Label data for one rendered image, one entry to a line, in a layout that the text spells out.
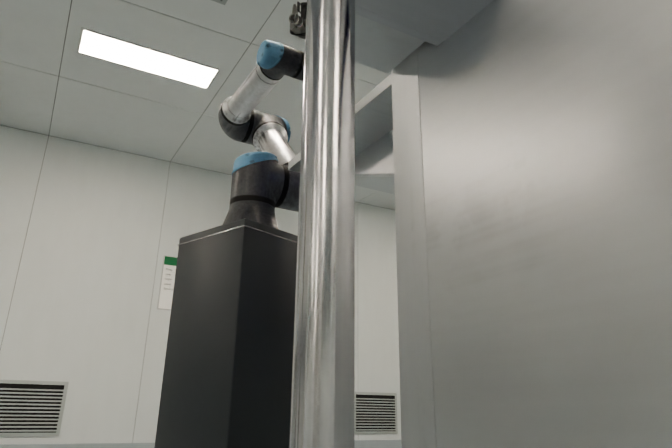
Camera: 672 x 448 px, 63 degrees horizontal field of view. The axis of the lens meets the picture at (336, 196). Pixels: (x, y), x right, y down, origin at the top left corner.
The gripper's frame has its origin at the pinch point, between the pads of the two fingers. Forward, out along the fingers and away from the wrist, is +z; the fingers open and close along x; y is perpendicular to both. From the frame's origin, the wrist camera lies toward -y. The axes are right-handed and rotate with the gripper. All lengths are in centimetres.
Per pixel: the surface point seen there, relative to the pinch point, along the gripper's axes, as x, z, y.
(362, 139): 19.0, 21.0, -25.1
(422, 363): 34, 60, -50
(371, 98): 22.6, 32.5, -18.3
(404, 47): 29, 44, -12
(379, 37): 26, 47, -11
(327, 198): 27, 77, -29
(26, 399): -327, -257, -258
